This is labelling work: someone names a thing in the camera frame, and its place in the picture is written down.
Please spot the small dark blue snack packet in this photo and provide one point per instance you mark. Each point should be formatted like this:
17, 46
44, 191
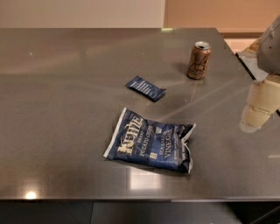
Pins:
146, 88

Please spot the orange soda can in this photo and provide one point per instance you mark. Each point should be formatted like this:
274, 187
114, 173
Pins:
199, 60

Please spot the grey side counter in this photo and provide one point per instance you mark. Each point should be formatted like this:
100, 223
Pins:
249, 61

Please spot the blue Kettle chip bag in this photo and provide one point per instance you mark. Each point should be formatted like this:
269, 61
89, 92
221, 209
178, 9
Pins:
146, 142

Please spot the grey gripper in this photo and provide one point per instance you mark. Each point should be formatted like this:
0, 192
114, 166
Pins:
270, 51

